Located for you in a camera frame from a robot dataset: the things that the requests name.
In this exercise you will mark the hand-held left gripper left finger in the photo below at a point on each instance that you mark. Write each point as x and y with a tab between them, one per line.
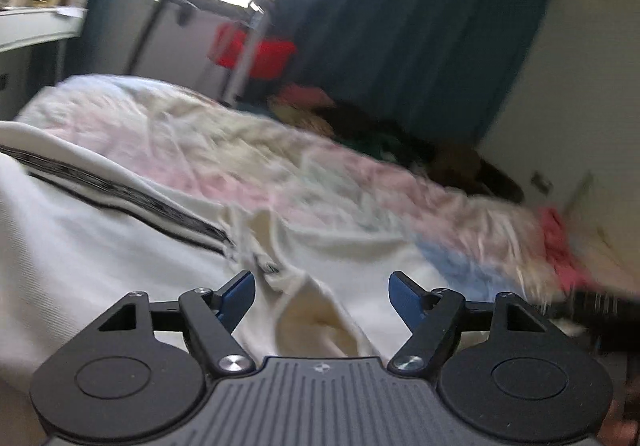
238	298

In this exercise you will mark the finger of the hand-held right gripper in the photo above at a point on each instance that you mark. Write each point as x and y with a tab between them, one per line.
595	308

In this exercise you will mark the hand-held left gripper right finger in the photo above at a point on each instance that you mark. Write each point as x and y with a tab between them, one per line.
404	297

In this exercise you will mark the white jacket with black stripe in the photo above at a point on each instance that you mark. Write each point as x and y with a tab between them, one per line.
100	246

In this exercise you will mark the pile of dark clothes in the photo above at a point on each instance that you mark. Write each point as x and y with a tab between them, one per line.
400	141

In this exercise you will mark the metal clothes rack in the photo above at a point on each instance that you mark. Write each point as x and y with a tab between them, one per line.
250	26

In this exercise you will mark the pink cloth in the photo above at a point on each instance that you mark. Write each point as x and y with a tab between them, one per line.
562	246

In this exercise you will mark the pastel patterned bed sheet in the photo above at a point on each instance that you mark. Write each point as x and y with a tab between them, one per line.
310	166

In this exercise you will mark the red plastic basket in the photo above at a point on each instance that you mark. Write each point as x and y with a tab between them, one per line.
265	54

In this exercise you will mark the dark blue curtain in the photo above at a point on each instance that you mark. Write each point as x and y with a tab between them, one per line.
400	26

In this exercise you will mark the white desk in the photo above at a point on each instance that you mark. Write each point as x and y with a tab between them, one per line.
35	26

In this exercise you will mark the wall outlet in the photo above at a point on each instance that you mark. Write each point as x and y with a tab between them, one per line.
541	182

